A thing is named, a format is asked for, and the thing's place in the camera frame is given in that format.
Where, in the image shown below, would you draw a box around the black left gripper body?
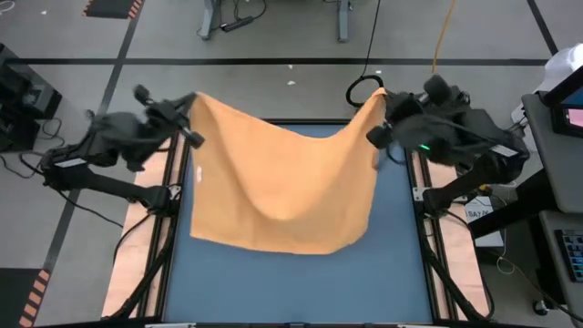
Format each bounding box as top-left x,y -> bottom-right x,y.
131,84 -> 206,149

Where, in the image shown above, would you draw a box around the yellow orange waffle towel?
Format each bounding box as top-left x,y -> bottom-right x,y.
189,87 -> 388,256

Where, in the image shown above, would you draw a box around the black desk support beam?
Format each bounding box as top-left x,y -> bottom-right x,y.
467,168 -> 547,239

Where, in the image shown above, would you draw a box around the white labelled box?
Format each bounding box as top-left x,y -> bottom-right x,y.
463,195 -> 506,250

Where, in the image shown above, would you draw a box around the black keyboard blue keys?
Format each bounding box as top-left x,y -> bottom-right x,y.
553,228 -> 583,283

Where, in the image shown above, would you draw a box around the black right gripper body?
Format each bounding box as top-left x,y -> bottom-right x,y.
366,75 -> 452,149

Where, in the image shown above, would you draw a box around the black aluminium table frame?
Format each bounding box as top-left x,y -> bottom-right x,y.
108,118 -> 496,328

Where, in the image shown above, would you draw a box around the black power strip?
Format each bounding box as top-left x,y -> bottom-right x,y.
220,15 -> 255,34

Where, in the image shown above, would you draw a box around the black equipment case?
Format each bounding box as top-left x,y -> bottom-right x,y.
0,107 -> 42,154
0,43 -> 64,120

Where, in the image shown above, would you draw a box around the grey desk top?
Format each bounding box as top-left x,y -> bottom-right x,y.
521,90 -> 583,215
538,210 -> 583,328

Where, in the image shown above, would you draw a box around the black mat orange striped edges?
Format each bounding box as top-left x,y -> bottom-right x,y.
0,267 -> 52,328
81,0 -> 146,20

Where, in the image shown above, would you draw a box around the black hanging coiled cable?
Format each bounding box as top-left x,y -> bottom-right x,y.
344,0 -> 384,109

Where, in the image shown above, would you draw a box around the black framed screen device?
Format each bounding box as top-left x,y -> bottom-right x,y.
541,66 -> 583,138

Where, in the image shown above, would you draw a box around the wooden table side board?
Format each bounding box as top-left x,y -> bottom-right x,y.
409,149 -> 491,320
102,136 -> 188,318

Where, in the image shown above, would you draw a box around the white rounded object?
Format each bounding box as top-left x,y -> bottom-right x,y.
509,43 -> 583,154

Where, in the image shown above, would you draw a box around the yellow hanging cable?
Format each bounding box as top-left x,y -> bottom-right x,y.
430,0 -> 457,74

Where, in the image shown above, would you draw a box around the black floor cable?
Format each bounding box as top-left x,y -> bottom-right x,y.
0,117 -> 66,179

